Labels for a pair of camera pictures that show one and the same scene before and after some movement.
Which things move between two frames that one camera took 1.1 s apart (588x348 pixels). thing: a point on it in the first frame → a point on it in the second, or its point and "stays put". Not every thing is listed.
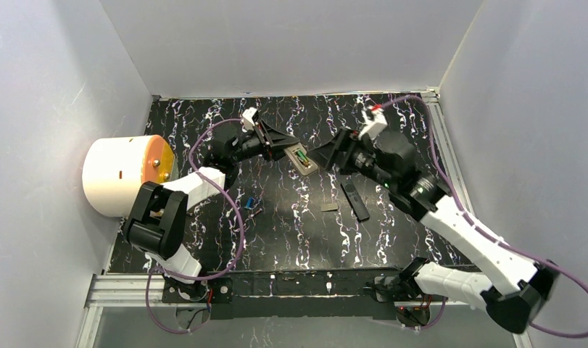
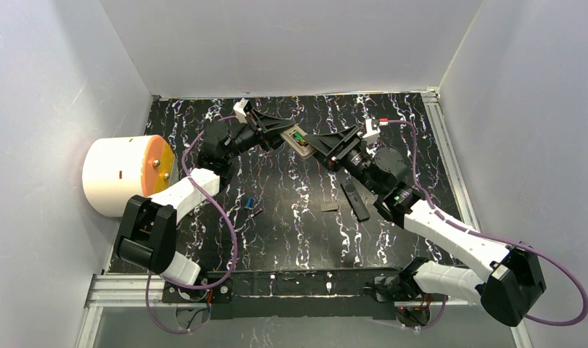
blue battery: x=249 y=203 stays put
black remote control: x=355 y=200 stays put
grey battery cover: x=327 y=206 stays put
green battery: x=301 y=154 → x=299 y=137
